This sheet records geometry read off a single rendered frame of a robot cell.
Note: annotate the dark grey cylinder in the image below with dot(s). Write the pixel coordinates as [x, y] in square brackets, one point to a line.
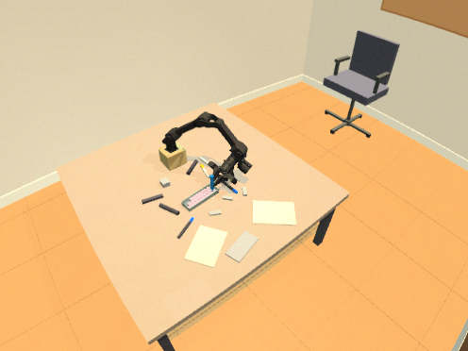
[175, 211]
[151, 198]
[191, 167]

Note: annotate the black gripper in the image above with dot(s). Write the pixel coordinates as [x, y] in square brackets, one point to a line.
[224, 169]

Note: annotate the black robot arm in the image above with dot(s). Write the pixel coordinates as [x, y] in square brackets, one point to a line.
[238, 149]

